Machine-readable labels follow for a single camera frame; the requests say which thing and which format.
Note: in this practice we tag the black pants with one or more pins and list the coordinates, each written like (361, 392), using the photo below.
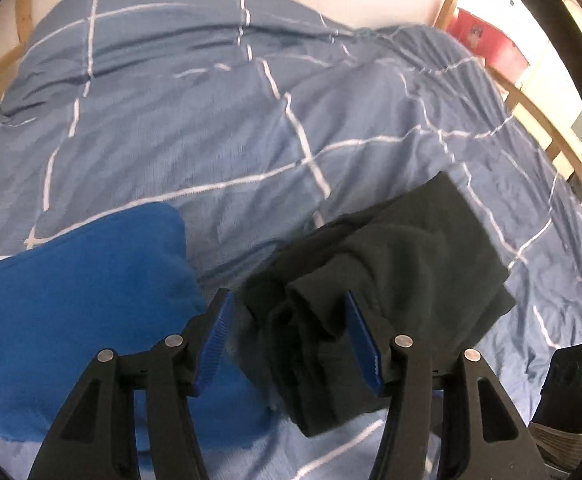
(421, 260)

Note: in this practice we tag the blue checked duvet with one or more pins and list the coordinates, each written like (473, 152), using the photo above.
(221, 110)

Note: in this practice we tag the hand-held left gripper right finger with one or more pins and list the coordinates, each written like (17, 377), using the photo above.
(366, 345)

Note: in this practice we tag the wooden bunk bed frame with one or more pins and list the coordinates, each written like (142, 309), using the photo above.
(566, 155)

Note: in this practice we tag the red storage bin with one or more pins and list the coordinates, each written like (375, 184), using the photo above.
(501, 55)

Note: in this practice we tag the blue folded cloth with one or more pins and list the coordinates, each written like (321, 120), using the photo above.
(71, 310)

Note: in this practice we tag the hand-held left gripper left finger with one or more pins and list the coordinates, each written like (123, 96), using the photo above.
(214, 340)

